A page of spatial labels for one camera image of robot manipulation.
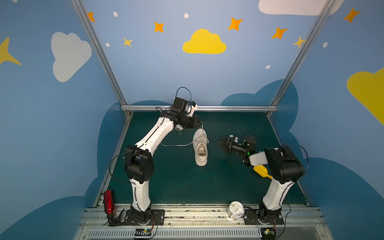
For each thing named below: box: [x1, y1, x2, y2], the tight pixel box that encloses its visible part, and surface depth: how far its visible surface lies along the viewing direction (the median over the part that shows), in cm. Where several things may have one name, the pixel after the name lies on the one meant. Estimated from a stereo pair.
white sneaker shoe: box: [192, 128, 209, 167], surface depth 95 cm
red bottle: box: [103, 190, 115, 215], surface depth 78 cm
